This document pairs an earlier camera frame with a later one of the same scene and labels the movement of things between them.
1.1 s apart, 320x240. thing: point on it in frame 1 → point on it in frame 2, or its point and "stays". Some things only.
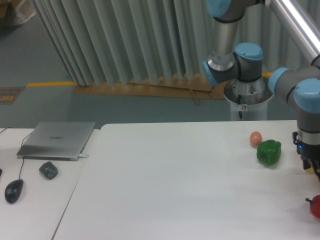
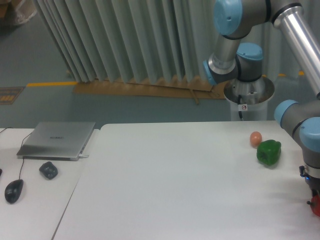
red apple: [315, 205] stays
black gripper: [308, 152] → [313, 182]
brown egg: [255, 138] stays
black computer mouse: [13, 190] stays
